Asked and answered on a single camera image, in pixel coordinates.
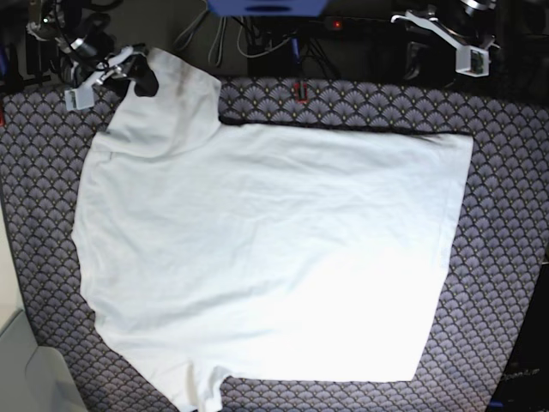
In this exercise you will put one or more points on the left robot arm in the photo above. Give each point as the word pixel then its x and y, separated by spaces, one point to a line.
pixel 467 26

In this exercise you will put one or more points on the white T-shirt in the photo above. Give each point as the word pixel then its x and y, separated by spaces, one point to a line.
pixel 261 251

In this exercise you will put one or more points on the black power strip red light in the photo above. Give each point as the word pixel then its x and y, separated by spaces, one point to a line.
pixel 348 24

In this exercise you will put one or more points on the right gripper body with mount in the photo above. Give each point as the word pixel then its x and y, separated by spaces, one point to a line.
pixel 116 74

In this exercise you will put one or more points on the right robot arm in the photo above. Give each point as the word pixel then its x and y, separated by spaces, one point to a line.
pixel 89 55

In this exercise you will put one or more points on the red black clamp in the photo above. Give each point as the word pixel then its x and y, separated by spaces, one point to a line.
pixel 301 92

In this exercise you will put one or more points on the left gripper body with mount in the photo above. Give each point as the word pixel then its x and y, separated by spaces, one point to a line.
pixel 472 57

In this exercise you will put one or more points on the patterned grey table cloth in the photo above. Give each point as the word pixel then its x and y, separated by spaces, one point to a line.
pixel 495 264

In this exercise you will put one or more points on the blue box overhead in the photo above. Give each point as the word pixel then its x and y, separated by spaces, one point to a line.
pixel 267 8

